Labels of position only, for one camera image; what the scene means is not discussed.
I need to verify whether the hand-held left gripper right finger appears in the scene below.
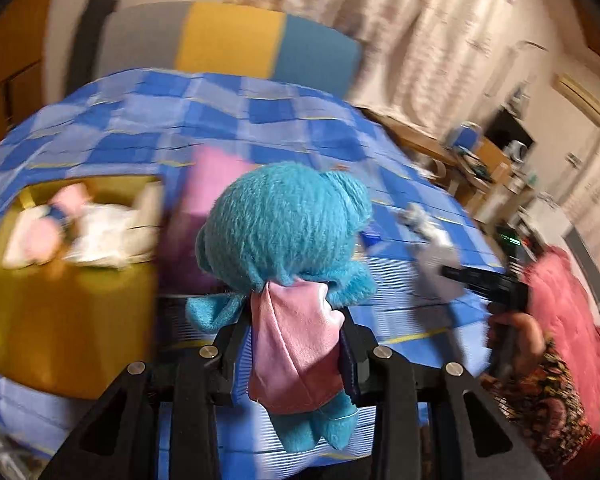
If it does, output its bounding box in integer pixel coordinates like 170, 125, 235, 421
337, 307, 551, 480

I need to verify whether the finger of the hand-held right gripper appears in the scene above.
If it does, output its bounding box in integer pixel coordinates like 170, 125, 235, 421
440, 265, 497, 297

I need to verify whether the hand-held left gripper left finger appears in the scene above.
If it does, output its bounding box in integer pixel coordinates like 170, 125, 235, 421
42, 310, 255, 480

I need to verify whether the blue plush toy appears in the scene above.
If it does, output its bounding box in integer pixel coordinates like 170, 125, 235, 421
185, 161, 377, 453

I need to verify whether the gold metal tray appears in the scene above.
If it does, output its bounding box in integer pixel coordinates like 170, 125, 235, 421
0, 175, 166, 401

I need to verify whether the white cloth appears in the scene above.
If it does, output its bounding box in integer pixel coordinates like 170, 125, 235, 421
72, 202, 156, 268

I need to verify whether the cream cloth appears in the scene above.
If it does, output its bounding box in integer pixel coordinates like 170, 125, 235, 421
130, 182, 165, 226

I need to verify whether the person's right hand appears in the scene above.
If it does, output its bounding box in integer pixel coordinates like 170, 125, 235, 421
486, 312, 548, 376

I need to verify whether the pink blanket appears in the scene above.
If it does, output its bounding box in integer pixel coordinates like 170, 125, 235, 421
522, 247, 600, 441

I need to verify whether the wooden board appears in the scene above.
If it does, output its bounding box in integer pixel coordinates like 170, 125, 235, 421
480, 137, 512, 182

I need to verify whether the blue folding chair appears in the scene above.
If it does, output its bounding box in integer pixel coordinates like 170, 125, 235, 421
447, 122, 483, 161

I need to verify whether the wooden desk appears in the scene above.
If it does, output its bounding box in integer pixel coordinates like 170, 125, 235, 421
365, 110, 463, 173

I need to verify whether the black monitor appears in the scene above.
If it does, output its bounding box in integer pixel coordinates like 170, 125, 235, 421
485, 107, 533, 150

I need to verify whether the purple cardboard box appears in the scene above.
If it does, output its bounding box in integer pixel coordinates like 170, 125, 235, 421
167, 145, 261, 301

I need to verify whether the air conditioner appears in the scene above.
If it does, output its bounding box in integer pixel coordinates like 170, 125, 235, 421
552, 74, 600, 129

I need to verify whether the blue plaid blanket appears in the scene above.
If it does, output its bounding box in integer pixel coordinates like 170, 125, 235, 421
0, 67, 511, 461

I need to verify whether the printed beige curtain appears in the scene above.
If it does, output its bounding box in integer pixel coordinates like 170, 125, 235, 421
225, 0, 431, 108
360, 0, 556, 131

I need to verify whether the grey yellow blue chair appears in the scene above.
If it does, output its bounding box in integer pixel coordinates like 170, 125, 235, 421
87, 1, 363, 96

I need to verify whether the black rolled mat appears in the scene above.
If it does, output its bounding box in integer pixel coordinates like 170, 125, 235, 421
70, 0, 118, 96

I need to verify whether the wooden wardrobe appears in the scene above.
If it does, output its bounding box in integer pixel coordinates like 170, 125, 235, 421
0, 0, 63, 156

